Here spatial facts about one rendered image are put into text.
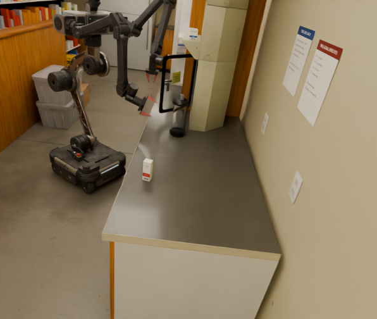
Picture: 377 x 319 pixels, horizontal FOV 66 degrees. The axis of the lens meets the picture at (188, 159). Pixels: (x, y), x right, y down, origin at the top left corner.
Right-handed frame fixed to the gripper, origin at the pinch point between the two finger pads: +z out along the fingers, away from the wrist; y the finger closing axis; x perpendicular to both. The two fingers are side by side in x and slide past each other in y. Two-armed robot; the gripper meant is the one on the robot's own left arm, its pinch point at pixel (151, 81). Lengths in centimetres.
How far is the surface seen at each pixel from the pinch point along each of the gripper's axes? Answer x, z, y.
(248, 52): -12, -34, 69
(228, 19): -45, -56, 45
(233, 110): -12, 10, 68
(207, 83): -48, -19, 40
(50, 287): -112, 109, -45
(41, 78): 110, 49, -137
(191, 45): -47, -39, 26
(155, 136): -64, 15, 11
